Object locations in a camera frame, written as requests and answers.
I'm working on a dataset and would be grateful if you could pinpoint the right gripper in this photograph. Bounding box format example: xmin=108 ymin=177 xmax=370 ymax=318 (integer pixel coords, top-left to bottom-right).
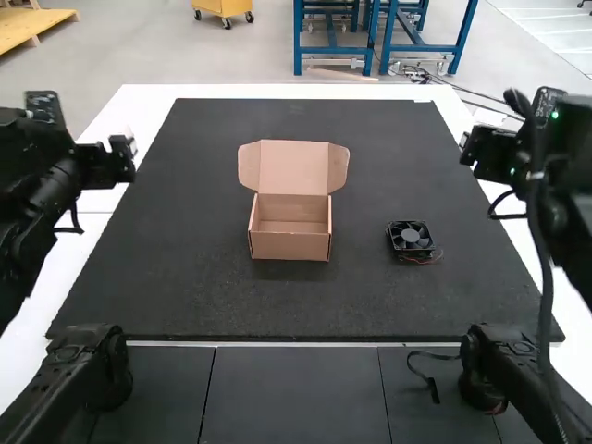
xmin=459 ymin=123 xmax=531 ymax=187

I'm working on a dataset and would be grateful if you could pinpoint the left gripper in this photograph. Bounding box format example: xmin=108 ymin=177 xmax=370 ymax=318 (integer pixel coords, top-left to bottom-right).
xmin=73 ymin=133 xmax=139 ymax=191

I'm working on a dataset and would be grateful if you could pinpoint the black square fan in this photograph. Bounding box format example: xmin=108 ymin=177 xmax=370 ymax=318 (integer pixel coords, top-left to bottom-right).
xmin=386 ymin=219 xmax=445 ymax=266

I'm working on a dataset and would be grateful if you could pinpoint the cardboard box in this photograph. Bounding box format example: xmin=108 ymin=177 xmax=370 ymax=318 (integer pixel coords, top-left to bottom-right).
xmin=237 ymin=138 xmax=352 ymax=263

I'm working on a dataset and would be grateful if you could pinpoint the black mat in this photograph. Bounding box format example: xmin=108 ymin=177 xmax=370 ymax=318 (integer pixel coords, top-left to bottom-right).
xmin=44 ymin=96 xmax=566 ymax=344

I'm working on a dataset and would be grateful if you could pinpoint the wooden pallet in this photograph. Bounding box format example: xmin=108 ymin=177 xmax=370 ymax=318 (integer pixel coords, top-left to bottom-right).
xmin=0 ymin=0 xmax=80 ymax=57

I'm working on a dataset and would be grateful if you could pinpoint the yellow wheeled cart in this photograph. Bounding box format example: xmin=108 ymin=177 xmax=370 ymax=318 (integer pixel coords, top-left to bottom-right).
xmin=191 ymin=0 xmax=255 ymax=31

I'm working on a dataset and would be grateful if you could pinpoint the black cable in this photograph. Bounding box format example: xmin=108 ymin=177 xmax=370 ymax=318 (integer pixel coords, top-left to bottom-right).
xmin=406 ymin=350 xmax=441 ymax=404
xmin=488 ymin=188 xmax=528 ymax=221
xmin=502 ymin=87 xmax=556 ymax=371
xmin=55 ymin=196 xmax=86 ymax=237

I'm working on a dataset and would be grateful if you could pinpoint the blue metal frame table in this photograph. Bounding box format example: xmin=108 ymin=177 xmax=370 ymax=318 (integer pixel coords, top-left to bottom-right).
xmin=292 ymin=0 xmax=376 ymax=78
xmin=369 ymin=0 xmax=480 ymax=77

